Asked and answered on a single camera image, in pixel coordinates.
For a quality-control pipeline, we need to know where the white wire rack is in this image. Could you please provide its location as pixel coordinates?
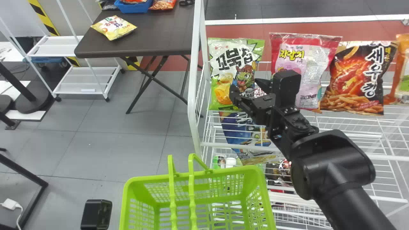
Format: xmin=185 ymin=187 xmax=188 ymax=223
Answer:
xmin=187 ymin=0 xmax=409 ymax=230

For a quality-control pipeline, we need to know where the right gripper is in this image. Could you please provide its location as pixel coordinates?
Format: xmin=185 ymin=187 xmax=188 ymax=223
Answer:
xmin=229 ymin=78 xmax=276 ymax=129

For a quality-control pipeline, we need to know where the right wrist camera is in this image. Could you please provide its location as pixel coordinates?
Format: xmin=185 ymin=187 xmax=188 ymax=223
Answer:
xmin=272 ymin=70 xmax=302 ymax=110

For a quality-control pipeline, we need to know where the red snack packet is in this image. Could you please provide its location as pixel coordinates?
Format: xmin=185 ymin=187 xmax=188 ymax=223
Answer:
xmin=265 ymin=161 xmax=294 ymax=193

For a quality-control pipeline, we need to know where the yellow snack packet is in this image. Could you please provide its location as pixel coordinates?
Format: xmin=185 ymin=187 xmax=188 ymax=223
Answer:
xmin=236 ymin=148 xmax=282 ymax=166
xmin=90 ymin=15 xmax=138 ymax=41

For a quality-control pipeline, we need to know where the black snack packet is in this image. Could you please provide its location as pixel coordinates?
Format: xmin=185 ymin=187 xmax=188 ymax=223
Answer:
xmin=319 ymin=41 xmax=398 ymax=116

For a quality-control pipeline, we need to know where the green snack packet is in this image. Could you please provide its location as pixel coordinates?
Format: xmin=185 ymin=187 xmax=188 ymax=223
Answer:
xmin=207 ymin=37 xmax=265 ymax=112

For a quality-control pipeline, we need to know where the orange snack packet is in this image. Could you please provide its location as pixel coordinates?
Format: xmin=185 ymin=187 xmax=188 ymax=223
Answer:
xmin=149 ymin=0 xmax=177 ymax=11
xmin=383 ymin=33 xmax=409 ymax=106

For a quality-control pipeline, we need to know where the green basket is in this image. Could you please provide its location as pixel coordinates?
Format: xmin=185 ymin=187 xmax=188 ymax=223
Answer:
xmin=119 ymin=153 xmax=277 ymax=230

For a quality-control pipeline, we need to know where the blue basket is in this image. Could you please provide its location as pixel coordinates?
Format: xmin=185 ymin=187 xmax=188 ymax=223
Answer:
xmin=114 ymin=0 xmax=153 ymax=14

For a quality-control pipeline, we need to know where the blue snack packet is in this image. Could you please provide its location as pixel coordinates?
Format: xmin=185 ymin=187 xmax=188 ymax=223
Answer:
xmin=220 ymin=111 xmax=273 ymax=150

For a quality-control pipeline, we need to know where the yellow black striped post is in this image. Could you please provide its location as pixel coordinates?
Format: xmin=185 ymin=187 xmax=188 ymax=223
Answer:
xmin=27 ymin=0 xmax=81 ymax=68

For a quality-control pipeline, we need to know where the white charger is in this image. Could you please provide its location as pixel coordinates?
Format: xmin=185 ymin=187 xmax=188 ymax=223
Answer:
xmin=1 ymin=198 xmax=23 ymax=230

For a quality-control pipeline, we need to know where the pink snack packet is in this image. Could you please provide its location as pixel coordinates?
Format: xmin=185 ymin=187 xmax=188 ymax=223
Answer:
xmin=269 ymin=32 xmax=343 ymax=111

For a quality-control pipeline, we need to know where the white shelf trolley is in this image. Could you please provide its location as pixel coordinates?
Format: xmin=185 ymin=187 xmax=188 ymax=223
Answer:
xmin=0 ymin=0 xmax=125 ymax=103

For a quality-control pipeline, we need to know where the dark side table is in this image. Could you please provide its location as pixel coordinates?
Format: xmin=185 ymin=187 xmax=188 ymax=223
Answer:
xmin=74 ymin=0 xmax=205 ymax=115

